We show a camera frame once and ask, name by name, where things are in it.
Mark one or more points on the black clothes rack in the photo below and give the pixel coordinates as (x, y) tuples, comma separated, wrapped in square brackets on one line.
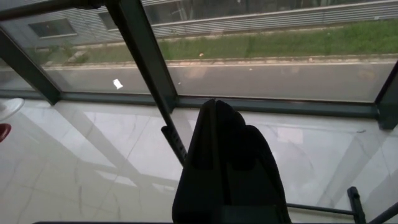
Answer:
[(175, 146)]

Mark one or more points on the window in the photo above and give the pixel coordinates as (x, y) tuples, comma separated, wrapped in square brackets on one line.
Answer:
[(264, 77)]

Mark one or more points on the red round object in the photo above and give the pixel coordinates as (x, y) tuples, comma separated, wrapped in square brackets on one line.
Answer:
[(4, 132)]

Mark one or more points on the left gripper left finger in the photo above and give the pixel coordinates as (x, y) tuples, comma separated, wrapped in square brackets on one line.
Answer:
[(199, 193)]

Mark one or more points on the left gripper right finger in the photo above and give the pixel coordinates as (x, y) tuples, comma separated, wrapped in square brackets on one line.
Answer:
[(248, 193)]

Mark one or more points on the white round object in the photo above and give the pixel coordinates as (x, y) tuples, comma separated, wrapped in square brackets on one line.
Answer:
[(9, 107)]

